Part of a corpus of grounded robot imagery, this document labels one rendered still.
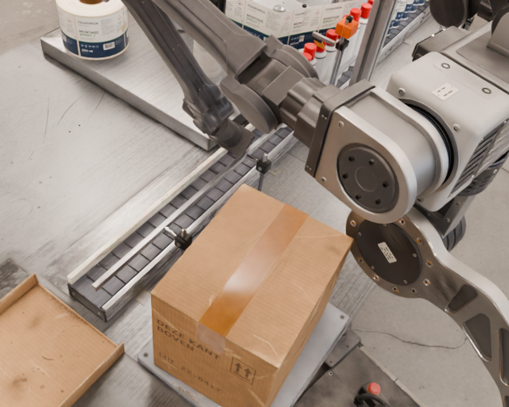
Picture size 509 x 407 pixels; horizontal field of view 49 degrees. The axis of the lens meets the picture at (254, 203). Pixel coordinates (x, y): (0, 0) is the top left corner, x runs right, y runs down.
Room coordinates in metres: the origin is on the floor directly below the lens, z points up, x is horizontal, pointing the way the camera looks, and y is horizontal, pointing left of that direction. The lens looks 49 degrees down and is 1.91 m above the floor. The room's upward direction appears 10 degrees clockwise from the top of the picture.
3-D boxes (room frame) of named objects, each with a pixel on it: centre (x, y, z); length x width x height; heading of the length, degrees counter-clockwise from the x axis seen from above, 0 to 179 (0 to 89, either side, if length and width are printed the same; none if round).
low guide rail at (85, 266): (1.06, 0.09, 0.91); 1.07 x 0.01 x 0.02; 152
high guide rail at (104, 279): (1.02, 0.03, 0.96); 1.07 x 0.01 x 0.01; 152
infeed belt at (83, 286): (1.29, -0.07, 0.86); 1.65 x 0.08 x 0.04; 152
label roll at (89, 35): (1.45, 0.58, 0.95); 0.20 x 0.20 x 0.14
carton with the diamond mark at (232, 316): (0.56, -0.03, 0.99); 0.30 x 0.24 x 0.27; 158
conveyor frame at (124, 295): (1.29, -0.07, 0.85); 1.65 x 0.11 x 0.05; 152
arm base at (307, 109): (0.57, -0.06, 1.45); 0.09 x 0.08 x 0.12; 140
